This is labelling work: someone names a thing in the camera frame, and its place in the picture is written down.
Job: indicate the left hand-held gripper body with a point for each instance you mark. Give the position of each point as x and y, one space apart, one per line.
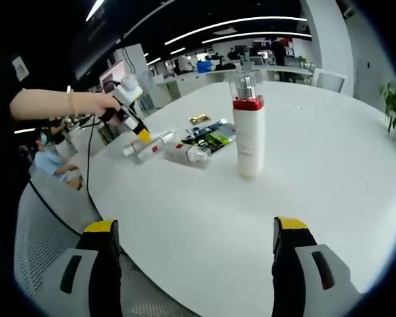
127 94

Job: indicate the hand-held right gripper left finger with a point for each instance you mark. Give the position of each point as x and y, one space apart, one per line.
95 264

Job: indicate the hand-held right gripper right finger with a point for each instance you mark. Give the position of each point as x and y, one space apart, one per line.
292 264

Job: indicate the white skincare tube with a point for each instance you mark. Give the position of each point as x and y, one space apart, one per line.
163 138

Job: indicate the small white skincare bottle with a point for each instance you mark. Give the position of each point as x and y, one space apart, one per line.
181 153
148 154

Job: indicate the gold skincare sachet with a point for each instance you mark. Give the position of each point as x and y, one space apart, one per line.
199 119

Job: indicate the black green skincare sachet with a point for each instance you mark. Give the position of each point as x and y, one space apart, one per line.
217 140

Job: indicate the large white red-collar skincare bottle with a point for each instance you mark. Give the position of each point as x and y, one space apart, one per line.
249 138

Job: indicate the person's left hand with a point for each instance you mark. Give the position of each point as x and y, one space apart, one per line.
105 104

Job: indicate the pink screen monitor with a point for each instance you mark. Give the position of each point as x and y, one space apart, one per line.
109 74

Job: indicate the white office counter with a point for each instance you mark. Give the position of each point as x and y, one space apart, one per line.
184 84

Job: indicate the grey mesh chair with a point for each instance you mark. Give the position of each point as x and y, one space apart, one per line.
39 251

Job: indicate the blue bin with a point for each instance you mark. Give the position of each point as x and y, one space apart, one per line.
204 66

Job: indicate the wide ceiling light strip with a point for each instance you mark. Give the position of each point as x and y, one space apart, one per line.
94 11

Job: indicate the white ceiling unit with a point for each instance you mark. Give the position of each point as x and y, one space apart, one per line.
19 69

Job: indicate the thin ceiling light strip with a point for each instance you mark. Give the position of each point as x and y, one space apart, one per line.
257 34
234 22

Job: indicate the white office desk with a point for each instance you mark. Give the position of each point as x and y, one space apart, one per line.
297 71

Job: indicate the potted green plant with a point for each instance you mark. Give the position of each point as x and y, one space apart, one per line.
394 105

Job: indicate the white office chair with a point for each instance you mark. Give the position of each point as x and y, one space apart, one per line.
330 79

